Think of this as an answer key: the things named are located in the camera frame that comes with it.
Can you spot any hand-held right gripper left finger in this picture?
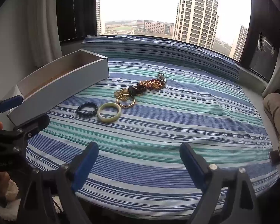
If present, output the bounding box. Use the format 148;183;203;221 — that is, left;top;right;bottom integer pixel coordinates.
20;141;99;224

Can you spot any black wrist watch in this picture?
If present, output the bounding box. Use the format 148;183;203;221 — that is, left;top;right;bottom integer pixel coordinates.
128;85;147;96

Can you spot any slim apartment tower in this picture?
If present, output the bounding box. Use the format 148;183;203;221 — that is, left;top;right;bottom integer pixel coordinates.
230;24;249;61
96;0;106;35

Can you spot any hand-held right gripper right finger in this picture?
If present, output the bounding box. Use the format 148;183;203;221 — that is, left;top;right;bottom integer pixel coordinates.
179;142;259;224

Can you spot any pale green jade bangle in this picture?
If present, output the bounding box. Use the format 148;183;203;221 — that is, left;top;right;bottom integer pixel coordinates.
97;103;122;123

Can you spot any white curtain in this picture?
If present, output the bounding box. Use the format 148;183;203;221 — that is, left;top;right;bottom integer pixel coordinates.
26;0;61;68
262;16;280;97

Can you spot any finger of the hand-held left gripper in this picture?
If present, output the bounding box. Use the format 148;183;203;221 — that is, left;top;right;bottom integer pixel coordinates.
0;95;23;122
5;114;50;145

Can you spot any blue green striped bed sheet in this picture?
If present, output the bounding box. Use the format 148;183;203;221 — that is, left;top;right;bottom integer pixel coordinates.
26;58;279;220

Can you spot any large wooden bead bracelet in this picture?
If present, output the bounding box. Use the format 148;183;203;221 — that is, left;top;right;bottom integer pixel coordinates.
150;79;167;91

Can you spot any long white cardboard box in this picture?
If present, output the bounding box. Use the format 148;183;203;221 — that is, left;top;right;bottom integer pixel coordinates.
7;49;110;127

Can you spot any small black device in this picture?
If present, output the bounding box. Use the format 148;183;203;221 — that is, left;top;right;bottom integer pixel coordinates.
269;150;280;167

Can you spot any dark window blind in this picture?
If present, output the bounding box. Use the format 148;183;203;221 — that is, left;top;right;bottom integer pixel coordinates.
239;0;280;82
56;0;98;43

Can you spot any tall apartment tower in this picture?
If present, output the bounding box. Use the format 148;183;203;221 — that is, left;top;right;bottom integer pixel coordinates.
173;0;220;49

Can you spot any blue striped pillow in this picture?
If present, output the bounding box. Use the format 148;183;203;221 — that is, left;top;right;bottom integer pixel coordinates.
81;35;240;83

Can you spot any person's left forearm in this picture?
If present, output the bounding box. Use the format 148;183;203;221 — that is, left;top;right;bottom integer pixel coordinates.
3;179;21;201

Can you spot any beige cushion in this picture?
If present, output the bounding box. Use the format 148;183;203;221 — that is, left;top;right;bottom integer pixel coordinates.
262;93;280;162

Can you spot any low brick building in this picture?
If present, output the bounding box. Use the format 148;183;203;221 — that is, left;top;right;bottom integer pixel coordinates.
143;21;174;35

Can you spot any gold bangle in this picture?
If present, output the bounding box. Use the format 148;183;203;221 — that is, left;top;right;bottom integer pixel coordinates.
117;95;136;109

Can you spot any dark blue bead bracelet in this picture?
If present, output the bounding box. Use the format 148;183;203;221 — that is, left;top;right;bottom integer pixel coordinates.
76;102;99;118

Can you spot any gold chain necklace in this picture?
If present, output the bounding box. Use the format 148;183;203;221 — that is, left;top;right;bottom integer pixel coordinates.
114;87;131;98

